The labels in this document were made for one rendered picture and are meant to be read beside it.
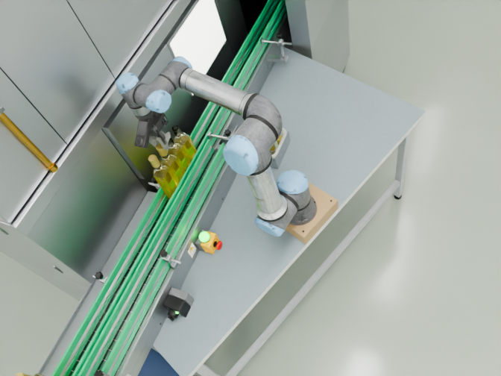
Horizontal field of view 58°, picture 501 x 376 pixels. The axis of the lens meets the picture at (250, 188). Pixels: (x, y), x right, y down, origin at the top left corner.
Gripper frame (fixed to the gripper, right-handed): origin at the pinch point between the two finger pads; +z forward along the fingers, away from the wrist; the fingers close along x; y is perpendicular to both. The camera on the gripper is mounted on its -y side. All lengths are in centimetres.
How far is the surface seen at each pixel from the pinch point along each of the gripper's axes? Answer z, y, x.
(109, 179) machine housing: 1.9, -18.4, 15.0
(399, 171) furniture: 86, 71, -81
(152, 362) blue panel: 50, -70, -14
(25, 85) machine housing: -51, -20, 15
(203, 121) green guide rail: 21.5, 32.3, 3.7
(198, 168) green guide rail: 22.6, 7.7, -5.7
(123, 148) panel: -4.3, -6.5, 12.2
